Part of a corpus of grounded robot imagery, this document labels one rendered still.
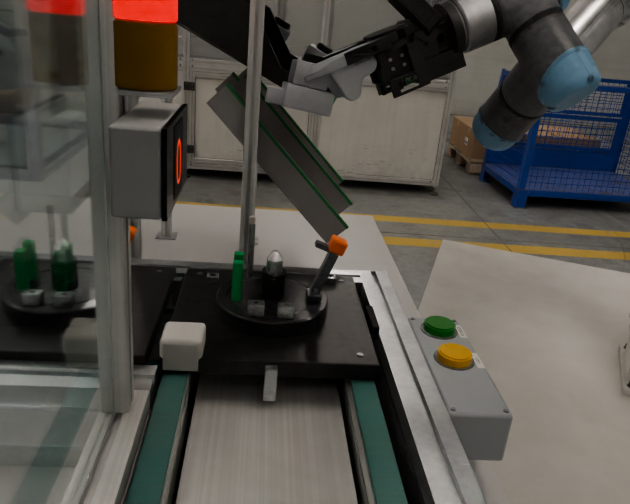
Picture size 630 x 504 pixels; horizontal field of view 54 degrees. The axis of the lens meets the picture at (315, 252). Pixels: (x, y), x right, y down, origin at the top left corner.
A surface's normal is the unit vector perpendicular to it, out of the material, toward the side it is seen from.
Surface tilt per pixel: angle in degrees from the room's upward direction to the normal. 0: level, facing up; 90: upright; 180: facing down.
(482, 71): 90
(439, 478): 0
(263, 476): 0
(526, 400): 0
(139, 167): 90
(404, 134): 90
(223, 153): 90
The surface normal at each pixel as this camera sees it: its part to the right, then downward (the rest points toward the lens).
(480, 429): 0.07, 0.37
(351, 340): 0.09, -0.93
